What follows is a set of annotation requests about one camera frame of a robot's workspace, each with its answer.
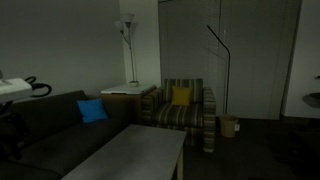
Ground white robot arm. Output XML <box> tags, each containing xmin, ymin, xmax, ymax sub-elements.
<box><xmin>0</xmin><ymin>78</ymin><xmax>32</xmax><ymax>159</ymax></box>

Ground dark grey fabric sofa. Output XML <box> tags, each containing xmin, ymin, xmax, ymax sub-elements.
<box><xmin>0</xmin><ymin>90</ymin><xmax>129</xmax><ymax>180</ymax></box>

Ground wooden side table white top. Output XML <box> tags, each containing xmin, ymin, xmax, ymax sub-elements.
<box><xmin>101</xmin><ymin>83</ymin><xmax>156</xmax><ymax>124</ymax></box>

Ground blue throw pillow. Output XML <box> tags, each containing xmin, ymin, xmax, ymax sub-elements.
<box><xmin>77</xmin><ymin>98</ymin><xmax>108</xmax><ymax>123</ymax></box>

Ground grey coffee table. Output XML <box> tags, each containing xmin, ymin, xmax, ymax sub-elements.
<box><xmin>62</xmin><ymin>125</ymin><xmax>186</xmax><ymax>180</ymax></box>

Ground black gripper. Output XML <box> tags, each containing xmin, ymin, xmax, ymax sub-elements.
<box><xmin>0</xmin><ymin>101</ymin><xmax>29</xmax><ymax>160</ymax></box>

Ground yellow throw pillow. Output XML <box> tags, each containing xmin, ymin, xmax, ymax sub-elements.
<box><xmin>172</xmin><ymin>86</ymin><xmax>192</xmax><ymax>106</ymax></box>

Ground thin black floor lamp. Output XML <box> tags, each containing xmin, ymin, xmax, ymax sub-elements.
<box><xmin>206</xmin><ymin>25</ymin><xmax>231</xmax><ymax>114</ymax></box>

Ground beige waste basket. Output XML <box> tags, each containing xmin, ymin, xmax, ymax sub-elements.
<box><xmin>219</xmin><ymin>115</ymin><xmax>239</xmax><ymax>138</ymax></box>

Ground white multi-head floor lamp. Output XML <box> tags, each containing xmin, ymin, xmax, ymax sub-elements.
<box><xmin>114</xmin><ymin>13</ymin><xmax>139</xmax><ymax>87</ymax></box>

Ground striped armchair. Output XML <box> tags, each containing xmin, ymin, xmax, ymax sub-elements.
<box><xmin>142</xmin><ymin>79</ymin><xmax>216</xmax><ymax>152</ymax></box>

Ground closed window blinds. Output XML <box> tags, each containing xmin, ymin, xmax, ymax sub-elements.
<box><xmin>158</xmin><ymin>0</ymin><xmax>301</xmax><ymax>120</ymax></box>

